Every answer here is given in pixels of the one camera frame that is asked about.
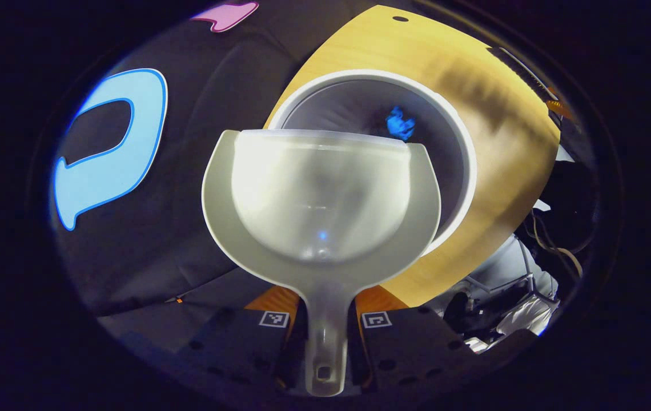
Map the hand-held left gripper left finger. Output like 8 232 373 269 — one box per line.
180 285 309 394

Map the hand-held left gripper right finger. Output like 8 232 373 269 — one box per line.
347 285 475 394

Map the white ribbed garbage bin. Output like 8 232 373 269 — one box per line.
267 69 478 257

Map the blue paper ball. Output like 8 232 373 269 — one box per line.
385 106 416 142

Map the white plastic dustpan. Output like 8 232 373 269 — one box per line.
202 129 441 397

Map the light grey fabric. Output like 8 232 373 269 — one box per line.
463 234 557 303

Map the white cloth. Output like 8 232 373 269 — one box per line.
497 294 560 337

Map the black backdrop cloth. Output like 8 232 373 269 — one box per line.
51 0 372 317

